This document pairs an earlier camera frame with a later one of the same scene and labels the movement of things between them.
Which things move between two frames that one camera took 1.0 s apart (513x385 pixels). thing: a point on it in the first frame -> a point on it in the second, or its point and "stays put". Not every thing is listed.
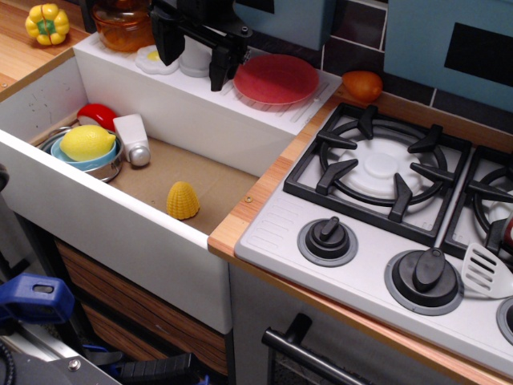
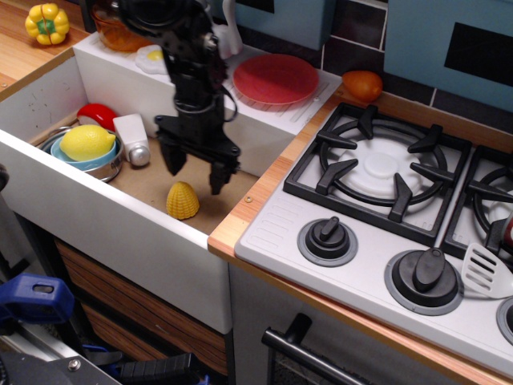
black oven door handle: (293, 342) stays put
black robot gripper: (214, 22) -> (201, 136)
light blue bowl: (84, 165) stays put
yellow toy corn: (182, 202) stays put
